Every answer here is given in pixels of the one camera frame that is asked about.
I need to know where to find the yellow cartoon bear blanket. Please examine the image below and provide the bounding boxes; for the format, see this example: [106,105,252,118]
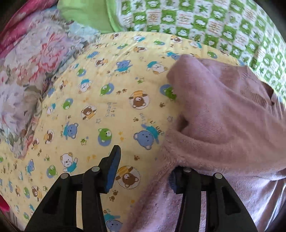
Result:
[1,32,239,226]

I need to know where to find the purple knit sweater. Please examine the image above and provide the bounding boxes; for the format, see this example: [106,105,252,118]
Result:
[122,55,285,231]

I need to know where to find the green checkered quilt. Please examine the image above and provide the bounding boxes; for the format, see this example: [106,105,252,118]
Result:
[57,0,285,97]

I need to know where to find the floral pastel quilt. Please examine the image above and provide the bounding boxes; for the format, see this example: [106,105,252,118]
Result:
[1,7,100,159]

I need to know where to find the pink floral cloth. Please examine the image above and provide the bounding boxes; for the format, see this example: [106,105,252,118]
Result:
[1,1,58,52]

